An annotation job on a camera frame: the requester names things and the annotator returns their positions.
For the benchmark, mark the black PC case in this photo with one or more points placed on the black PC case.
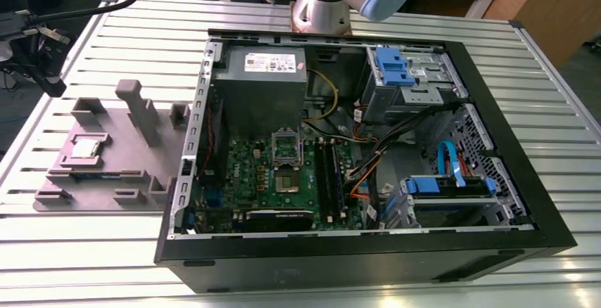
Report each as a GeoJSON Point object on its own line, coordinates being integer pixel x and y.
{"type": "Point", "coordinates": [356, 251]}

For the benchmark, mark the silver metal drive cage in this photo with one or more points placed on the silver metal drive cage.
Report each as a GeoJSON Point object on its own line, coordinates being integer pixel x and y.
{"type": "Point", "coordinates": [422, 93]}

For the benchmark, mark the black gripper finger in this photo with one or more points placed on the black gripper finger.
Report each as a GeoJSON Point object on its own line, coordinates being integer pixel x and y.
{"type": "Point", "coordinates": [50, 84]}

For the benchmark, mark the silver metal disk bay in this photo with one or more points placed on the silver metal disk bay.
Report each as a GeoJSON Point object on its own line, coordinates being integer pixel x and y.
{"type": "Point", "coordinates": [450, 200]}

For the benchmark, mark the hard disk in blue carrier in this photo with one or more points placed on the hard disk in blue carrier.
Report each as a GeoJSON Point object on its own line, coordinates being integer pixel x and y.
{"type": "Point", "coordinates": [422, 185]}

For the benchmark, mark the black graphics card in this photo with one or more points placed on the black graphics card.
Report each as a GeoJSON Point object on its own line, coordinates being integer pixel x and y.
{"type": "Point", "coordinates": [276, 221]}

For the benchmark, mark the green motherboard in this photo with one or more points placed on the green motherboard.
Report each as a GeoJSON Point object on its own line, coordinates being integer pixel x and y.
{"type": "Point", "coordinates": [244, 181]}

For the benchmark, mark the grey power supply unit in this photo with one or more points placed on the grey power supply unit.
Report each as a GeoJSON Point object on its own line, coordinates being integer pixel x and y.
{"type": "Point", "coordinates": [263, 86]}

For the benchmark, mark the black CPU socket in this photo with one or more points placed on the black CPU socket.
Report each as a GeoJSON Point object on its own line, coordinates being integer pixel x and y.
{"type": "Point", "coordinates": [287, 183]}

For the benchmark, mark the blue plastic drive latch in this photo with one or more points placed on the blue plastic drive latch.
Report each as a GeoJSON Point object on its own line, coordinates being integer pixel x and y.
{"type": "Point", "coordinates": [391, 65]}

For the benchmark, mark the silver topped CPU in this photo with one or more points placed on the silver topped CPU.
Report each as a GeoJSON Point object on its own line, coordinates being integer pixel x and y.
{"type": "Point", "coordinates": [84, 148]}

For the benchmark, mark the blue expansion slot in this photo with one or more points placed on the blue expansion slot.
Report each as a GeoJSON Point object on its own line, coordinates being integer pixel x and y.
{"type": "Point", "coordinates": [215, 198]}

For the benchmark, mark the RAM stick with label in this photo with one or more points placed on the RAM stick with label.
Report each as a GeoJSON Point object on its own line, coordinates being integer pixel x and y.
{"type": "Point", "coordinates": [93, 176]}

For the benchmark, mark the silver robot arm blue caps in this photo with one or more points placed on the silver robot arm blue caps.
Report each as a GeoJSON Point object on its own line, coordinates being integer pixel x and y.
{"type": "Point", "coordinates": [319, 9]}

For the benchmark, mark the grey parts rack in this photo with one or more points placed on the grey parts rack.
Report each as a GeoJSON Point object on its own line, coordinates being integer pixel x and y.
{"type": "Point", "coordinates": [117, 167]}

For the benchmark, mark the wooden cabinet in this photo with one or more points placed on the wooden cabinet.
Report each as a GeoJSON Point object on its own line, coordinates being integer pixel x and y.
{"type": "Point", "coordinates": [554, 12]}

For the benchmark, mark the yellow board power connector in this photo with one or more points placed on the yellow board power connector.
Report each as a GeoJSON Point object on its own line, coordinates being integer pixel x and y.
{"type": "Point", "coordinates": [256, 153]}

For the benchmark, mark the black RAM slot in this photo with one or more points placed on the black RAM slot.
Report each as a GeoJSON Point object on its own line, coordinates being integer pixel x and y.
{"type": "Point", "coordinates": [335, 178]}
{"type": "Point", "coordinates": [330, 178]}
{"type": "Point", "coordinates": [323, 178]}

